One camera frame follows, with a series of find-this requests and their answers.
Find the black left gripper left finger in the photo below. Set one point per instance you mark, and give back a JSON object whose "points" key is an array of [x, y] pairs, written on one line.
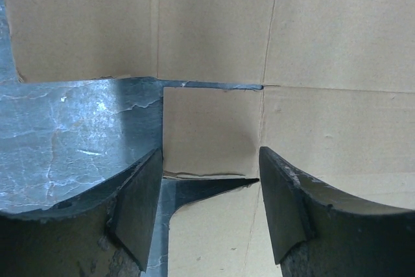
{"points": [[104, 231]]}

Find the cardboard box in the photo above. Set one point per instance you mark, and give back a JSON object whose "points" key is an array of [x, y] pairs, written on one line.
{"points": [[328, 85]]}

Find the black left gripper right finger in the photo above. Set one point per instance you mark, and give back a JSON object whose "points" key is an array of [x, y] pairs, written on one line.
{"points": [[318, 230]]}

